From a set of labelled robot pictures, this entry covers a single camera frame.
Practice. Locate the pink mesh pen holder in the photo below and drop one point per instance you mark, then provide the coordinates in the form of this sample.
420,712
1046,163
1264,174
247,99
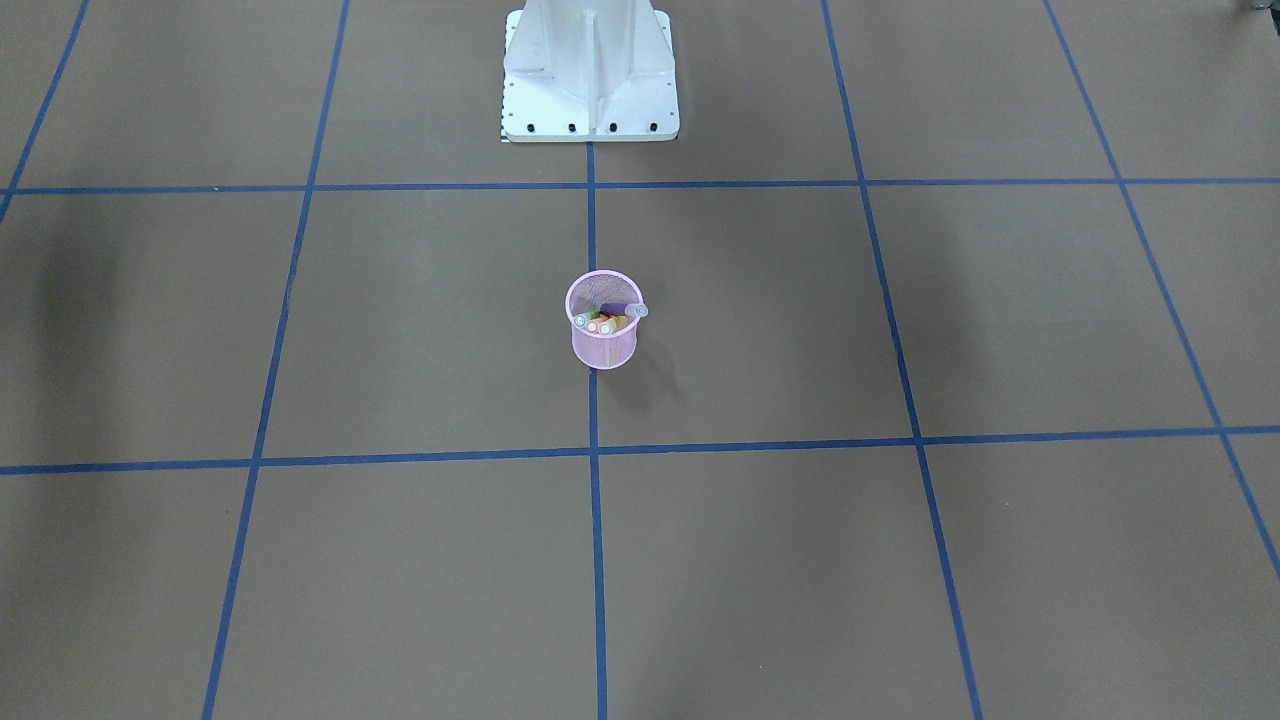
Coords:
587,293

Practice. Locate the purple marker pen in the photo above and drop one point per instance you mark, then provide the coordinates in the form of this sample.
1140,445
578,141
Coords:
634,310

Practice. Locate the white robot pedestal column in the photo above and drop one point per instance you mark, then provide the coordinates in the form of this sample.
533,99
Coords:
590,40

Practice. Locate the yellow marker pen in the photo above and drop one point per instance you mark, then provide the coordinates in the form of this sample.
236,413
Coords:
620,322

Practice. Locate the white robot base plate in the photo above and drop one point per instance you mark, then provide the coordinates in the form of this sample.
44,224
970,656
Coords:
590,115

